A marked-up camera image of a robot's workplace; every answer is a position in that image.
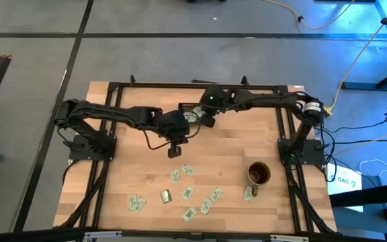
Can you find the silver bracket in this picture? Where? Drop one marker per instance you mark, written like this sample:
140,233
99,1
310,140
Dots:
102,234
289,238

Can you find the black rig crossbar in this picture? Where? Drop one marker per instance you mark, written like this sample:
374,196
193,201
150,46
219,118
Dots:
29,235

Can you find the brown glazed ceramic mug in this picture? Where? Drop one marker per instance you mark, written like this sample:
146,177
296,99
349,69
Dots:
259,173

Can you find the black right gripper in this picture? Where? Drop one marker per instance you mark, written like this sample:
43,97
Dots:
215,99

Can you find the white green sweetener packet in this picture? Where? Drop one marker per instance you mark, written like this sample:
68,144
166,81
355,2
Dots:
189,214
247,194
188,192
198,111
190,117
206,206
175,175
216,194
187,170
140,203
132,202

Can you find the yellow power plug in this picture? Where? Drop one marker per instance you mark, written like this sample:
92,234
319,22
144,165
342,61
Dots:
328,111

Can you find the white printed box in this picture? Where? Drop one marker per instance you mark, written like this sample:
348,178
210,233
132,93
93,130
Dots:
343,179

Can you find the black beam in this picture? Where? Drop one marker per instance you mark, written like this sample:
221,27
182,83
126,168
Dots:
365,196

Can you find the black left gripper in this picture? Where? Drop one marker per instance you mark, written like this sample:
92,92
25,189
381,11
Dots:
171,122

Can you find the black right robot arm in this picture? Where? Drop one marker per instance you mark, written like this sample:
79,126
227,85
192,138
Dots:
267,98

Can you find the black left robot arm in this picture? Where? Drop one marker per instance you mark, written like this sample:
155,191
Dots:
113,112

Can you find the black slotted plastic basket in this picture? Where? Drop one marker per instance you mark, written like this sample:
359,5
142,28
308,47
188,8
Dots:
181,106

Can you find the dark green sweetener packet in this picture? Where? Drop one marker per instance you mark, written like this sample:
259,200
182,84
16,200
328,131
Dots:
166,196

